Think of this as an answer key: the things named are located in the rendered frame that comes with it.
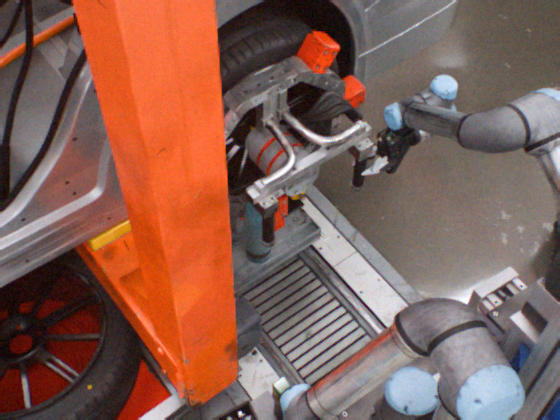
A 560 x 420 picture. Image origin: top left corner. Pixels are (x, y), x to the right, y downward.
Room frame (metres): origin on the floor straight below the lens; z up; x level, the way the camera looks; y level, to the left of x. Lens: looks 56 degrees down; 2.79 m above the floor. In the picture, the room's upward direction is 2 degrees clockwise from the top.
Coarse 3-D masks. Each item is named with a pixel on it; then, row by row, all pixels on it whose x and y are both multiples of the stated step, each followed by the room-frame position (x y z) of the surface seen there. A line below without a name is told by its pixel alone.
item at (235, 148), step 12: (252, 72) 1.64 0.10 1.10; (300, 84) 1.85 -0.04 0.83; (312, 84) 1.81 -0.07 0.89; (288, 96) 1.87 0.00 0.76; (300, 96) 1.77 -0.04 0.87; (312, 96) 1.81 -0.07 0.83; (300, 108) 1.82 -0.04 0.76; (240, 120) 1.63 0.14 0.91; (252, 120) 1.70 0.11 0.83; (240, 132) 1.68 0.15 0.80; (228, 144) 1.62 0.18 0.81; (240, 144) 1.63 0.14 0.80; (228, 156) 1.60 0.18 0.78; (240, 156) 1.64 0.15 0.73; (228, 168) 1.67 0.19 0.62; (240, 168) 1.62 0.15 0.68; (252, 168) 1.68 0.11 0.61; (228, 180) 1.61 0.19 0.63; (240, 180) 1.62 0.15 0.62; (252, 180) 1.63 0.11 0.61
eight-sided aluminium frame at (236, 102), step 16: (288, 64) 1.66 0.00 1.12; (304, 64) 1.67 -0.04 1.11; (256, 80) 1.59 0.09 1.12; (272, 80) 1.62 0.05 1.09; (288, 80) 1.61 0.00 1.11; (304, 80) 1.64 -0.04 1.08; (320, 80) 1.68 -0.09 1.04; (336, 80) 1.72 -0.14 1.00; (224, 96) 1.54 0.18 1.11; (240, 96) 1.53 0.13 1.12; (256, 96) 1.54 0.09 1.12; (272, 96) 1.57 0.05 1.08; (224, 112) 1.52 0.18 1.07; (240, 112) 1.50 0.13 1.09; (224, 128) 1.47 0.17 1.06; (320, 128) 1.75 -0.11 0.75; (336, 128) 1.73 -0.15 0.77; (304, 144) 1.72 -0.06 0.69; (240, 208) 1.49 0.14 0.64
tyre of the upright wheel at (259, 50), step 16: (272, 0) 1.91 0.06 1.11; (240, 16) 1.78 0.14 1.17; (256, 16) 1.78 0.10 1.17; (272, 16) 1.80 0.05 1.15; (288, 16) 1.85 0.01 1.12; (224, 32) 1.71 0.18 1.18; (240, 32) 1.71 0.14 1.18; (256, 32) 1.72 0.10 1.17; (272, 32) 1.72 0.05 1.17; (288, 32) 1.74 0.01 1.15; (304, 32) 1.79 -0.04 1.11; (224, 48) 1.65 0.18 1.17; (240, 48) 1.65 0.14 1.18; (256, 48) 1.65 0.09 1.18; (272, 48) 1.68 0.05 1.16; (288, 48) 1.71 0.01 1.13; (224, 64) 1.60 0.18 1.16; (240, 64) 1.61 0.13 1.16; (256, 64) 1.64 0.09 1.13; (336, 64) 1.83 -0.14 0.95; (224, 80) 1.57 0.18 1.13; (240, 80) 1.61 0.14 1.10; (240, 192) 1.60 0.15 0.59
